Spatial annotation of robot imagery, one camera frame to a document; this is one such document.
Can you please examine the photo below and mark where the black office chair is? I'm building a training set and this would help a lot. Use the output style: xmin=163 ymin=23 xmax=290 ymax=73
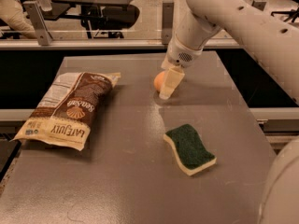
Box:
xmin=43 ymin=0 xmax=140 ymax=38

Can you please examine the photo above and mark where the green yellow sponge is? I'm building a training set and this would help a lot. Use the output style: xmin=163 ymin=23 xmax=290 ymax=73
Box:
xmin=164 ymin=124 xmax=217 ymax=176

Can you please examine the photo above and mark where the orange fruit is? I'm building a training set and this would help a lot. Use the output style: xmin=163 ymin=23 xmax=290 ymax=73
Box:
xmin=153 ymin=71 xmax=165 ymax=91

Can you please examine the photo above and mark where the middle metal bracket post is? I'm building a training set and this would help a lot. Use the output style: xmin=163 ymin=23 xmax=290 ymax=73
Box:
xmin=162 ymin=1 xmax=174 ymax=45

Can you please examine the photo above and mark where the glass barrier panel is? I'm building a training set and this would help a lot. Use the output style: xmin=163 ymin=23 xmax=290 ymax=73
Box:
xmin=0 ymin=0 xmax=299 ymax=42

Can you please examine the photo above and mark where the person in beige clothes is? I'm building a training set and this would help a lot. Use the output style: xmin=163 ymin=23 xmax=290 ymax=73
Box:
xmin=0 ymin=0 xmax=36 ymax=39

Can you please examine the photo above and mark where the brown chip bag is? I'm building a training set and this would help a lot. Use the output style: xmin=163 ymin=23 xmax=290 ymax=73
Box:
xmin=14 ymin=72 xmax=121 ymax=151

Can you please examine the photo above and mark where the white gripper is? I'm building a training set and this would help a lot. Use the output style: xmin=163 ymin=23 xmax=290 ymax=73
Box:
xmin=159 ymin=14 xmax=221 ymax=100

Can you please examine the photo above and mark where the left metal bracket post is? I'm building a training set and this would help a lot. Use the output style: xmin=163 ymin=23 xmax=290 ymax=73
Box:
xmin=23 ymin=1 xmax=52 ymax=46

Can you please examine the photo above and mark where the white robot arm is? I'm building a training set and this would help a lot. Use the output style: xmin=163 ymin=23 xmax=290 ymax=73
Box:
xmin=160 ymin=0 xmax=299 ymax=224

